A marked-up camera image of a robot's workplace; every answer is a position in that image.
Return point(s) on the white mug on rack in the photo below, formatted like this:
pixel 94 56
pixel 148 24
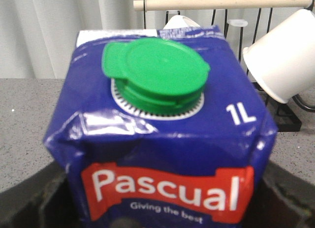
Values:
pixel 180 21
pixel 283 61

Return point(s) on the white mug right on rack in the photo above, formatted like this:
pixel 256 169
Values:
pixel 283 61

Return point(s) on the white mug left on rack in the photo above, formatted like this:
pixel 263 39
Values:
pixel 180 21

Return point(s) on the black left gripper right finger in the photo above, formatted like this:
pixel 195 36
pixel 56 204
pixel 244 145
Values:
pixel 284 200

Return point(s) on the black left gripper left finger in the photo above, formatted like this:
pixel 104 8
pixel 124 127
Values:
pixel 41 201

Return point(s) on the black wire mug rack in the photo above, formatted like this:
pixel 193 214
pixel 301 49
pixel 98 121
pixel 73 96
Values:
pixel 287 121

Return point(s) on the Pascual milk carton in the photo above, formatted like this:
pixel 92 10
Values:
pixel 160 129

